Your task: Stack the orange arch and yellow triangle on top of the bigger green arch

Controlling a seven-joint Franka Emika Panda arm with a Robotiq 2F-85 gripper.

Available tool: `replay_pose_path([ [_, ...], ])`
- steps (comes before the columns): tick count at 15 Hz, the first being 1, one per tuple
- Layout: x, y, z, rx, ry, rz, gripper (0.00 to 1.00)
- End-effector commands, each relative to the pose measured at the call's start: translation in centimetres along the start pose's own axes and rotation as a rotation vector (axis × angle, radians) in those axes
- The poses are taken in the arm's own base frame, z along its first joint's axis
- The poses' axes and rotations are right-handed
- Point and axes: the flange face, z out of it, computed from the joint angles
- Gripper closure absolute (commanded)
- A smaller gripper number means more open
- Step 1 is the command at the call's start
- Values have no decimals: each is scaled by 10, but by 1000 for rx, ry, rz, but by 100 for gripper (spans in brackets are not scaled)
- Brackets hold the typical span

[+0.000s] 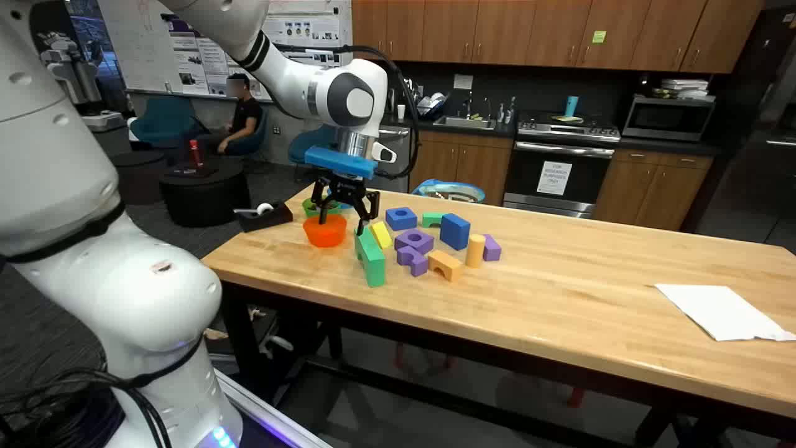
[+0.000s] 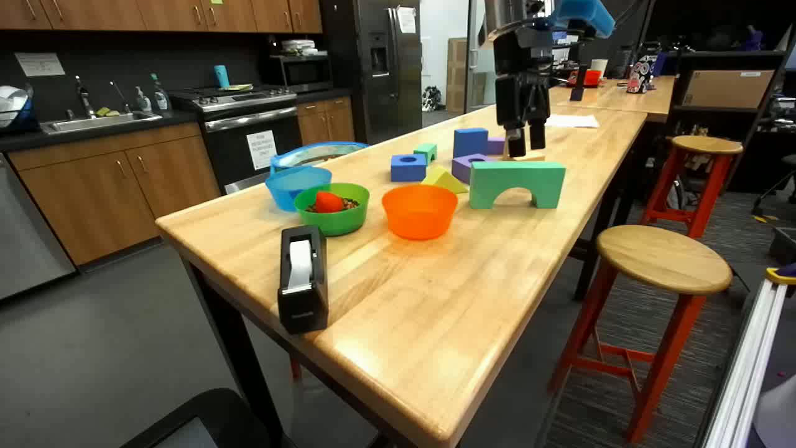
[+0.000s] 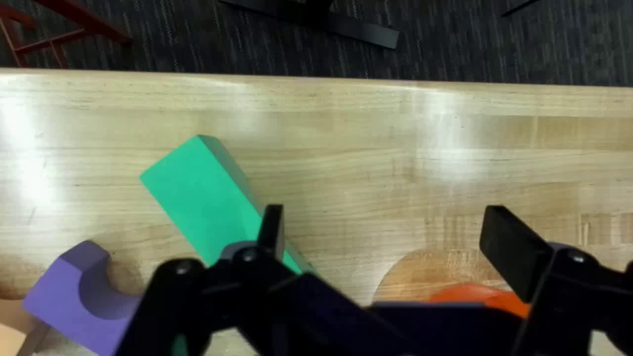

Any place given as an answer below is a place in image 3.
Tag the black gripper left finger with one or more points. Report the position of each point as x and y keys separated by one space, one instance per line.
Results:
x=199 y=308

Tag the purple foam arch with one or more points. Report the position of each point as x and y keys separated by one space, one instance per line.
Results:
x=67 y=296

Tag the wooden stool red legs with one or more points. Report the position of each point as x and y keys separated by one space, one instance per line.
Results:
x=86 y=17

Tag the big green foam arch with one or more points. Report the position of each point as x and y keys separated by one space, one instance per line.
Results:
x=199 y=189

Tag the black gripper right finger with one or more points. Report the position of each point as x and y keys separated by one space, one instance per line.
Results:
x=581 y=302

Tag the orange plastic bowl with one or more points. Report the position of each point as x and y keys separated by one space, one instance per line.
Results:
x=482 y=296

